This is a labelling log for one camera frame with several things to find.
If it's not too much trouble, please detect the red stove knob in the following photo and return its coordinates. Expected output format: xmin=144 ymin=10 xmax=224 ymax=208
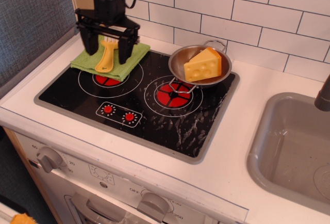
xmin=125 ymin=113 xmax=135 ymax=122
xmin=104 ymin=105 xmax=113 ymax=114

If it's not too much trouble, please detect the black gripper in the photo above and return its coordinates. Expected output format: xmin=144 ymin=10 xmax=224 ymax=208
xmin=75 ymin=0 xmax=140 ymax=65

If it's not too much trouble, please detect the grey oven knob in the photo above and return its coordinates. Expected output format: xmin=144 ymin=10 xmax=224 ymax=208
xmin=137 ymin=193 xmax=170 ymax=223
xmin=37 ymin=147 xmax=63 ymax=173

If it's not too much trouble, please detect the grey oven door handle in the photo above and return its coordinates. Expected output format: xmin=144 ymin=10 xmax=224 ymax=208
xmin=71 ymin=193 xmax=145 ymax=223

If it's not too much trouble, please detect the grey sink basin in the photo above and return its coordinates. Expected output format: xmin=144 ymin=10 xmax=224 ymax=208
xmin=247 ymin=92 xmax=329 ymax=215

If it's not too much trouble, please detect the orange plush object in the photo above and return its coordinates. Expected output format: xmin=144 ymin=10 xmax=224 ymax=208
xmin=10 ymin=213 xmax=37 ymax=224

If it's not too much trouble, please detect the red right stove knob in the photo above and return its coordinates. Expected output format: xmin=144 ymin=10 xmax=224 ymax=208
xmin=125 ymin=113 xmax=135 ymax=122

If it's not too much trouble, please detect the yellow cheese wedge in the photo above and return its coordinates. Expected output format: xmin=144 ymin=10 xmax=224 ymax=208
xmin=184 ymin=47 xmax=222 ymax=82

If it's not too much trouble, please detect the grey left oven knob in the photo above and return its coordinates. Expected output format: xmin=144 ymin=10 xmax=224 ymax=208
xmin=37 ymin=147 xmax=63 ymax=173

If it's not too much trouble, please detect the grey right oven knob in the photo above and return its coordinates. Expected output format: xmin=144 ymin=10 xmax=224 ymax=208
xmin=137 ymin=193 xmax=170 ymax=223

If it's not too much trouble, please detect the silver metal pan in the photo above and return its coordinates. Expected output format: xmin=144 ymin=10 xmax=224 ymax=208
xmin=168 ymin=40 xmax=232 ymax=93

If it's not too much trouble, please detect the green towel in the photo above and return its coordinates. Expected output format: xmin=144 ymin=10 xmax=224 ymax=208
xmin=71 ymin=43 xmax=150 ymax=82

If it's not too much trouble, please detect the grey faucet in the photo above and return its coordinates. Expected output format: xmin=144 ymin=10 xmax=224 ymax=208
xmin=314 ymin=75 xmax=330 ymax=111

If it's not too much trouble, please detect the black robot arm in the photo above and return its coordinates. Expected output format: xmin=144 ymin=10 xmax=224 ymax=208
xmin=75 ymin=0 xmax=140 ymax=64

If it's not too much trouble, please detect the black toy stovetop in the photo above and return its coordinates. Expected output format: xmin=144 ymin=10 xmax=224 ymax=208
xmin=35 ymin=51 xmax=240 ymax=164

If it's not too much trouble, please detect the red left stove knob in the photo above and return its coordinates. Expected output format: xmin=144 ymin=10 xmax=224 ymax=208
xmin=104 ymin=105 xmax=113 ymax=114

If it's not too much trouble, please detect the yellow dish brush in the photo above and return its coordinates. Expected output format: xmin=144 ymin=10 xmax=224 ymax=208
xmin=94 ymin=36 xmax=119 ymax=73

